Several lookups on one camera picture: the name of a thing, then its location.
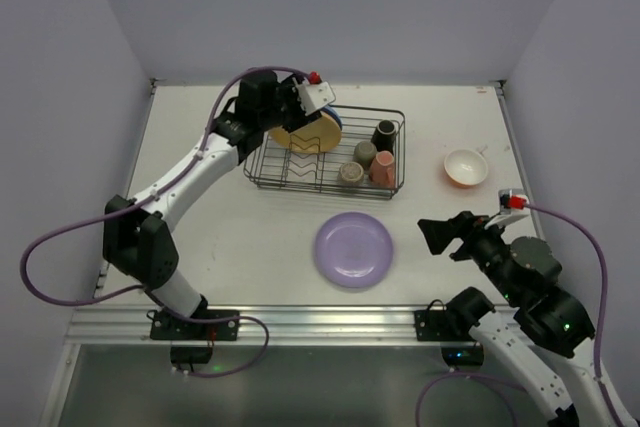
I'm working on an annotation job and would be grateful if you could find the blue plate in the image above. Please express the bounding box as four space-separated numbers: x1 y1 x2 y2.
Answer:
322 106 343 129

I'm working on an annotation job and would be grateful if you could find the yellow plate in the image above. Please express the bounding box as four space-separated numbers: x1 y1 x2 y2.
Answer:
269 113 342 154

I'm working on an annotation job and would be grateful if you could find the orange white bowl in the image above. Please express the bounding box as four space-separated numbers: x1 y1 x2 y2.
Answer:
443 149 489 188

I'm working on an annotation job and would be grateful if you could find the purple plate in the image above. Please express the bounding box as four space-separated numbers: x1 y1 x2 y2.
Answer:
313 211 395 290

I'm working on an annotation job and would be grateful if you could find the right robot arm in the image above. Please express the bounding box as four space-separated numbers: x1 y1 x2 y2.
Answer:
417 208 639 426

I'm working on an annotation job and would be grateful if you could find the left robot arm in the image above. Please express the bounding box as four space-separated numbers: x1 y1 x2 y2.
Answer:
102 67 335 320

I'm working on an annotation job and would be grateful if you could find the pink cup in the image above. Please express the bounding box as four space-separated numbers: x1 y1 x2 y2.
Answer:
369 151 396 189

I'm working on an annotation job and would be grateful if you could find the grey-green cup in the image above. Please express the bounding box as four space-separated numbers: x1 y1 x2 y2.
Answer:
353 141 378 169

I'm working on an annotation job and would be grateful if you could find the speckled grey cup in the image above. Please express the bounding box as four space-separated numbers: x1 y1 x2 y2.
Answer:
338 161 365 186

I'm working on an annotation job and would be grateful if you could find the black cup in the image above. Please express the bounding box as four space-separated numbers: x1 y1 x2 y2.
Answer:
371 120 398 154

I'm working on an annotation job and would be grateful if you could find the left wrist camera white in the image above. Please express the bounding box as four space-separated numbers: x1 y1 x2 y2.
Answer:
296 81 336 116

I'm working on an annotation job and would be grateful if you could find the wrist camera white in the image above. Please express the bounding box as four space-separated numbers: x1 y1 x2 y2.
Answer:
485 188 530 230
296 81 336 116

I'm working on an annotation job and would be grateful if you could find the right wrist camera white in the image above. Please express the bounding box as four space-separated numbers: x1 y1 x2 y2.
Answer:
485 188 530 230

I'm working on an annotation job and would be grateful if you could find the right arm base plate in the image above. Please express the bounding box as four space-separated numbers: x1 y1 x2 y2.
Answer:
413 299 494 342

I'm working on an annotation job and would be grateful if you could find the black wire dish rack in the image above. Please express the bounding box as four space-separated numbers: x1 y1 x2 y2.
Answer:
243 105 406 199

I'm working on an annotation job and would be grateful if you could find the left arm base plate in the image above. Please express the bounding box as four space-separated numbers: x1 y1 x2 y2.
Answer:
146 308 240 342

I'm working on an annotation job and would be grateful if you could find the aluminium rail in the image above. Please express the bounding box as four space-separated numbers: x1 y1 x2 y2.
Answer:
64 302 589 348

